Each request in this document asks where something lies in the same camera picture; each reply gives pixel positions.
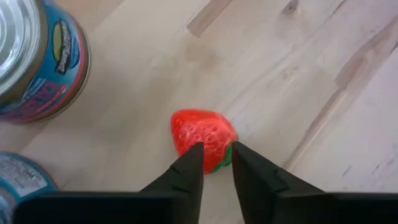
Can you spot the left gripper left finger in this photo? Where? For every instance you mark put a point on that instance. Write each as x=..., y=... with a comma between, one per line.
x=174, y=202

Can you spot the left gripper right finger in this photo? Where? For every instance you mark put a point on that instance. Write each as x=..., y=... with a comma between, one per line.
x=264, y=199

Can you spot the small strawberry green leaves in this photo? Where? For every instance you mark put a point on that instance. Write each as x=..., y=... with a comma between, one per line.
x=202, y=130

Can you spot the tin can blue label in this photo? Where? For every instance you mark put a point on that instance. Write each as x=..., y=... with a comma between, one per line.
x=21, y=177

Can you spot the tin can gold lid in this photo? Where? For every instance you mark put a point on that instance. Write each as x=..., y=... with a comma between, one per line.
x=40, y=62

